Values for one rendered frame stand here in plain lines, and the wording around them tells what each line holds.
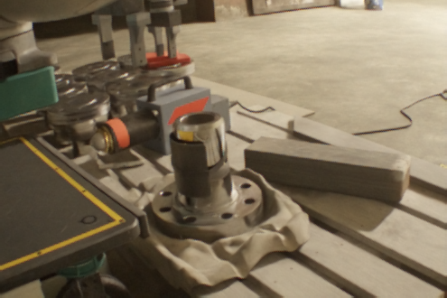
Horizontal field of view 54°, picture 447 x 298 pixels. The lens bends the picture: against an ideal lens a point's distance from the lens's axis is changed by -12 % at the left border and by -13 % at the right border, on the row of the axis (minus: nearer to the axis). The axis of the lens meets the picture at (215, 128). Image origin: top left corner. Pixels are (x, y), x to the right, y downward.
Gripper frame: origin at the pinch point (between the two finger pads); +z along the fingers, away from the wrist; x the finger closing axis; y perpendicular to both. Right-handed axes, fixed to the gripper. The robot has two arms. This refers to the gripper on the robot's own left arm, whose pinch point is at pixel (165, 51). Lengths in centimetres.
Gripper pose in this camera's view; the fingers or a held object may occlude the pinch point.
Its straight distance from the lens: 158.7
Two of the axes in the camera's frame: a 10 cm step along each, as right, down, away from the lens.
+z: 0.9, 9.4, 3.4
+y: -7.3, 2.9, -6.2
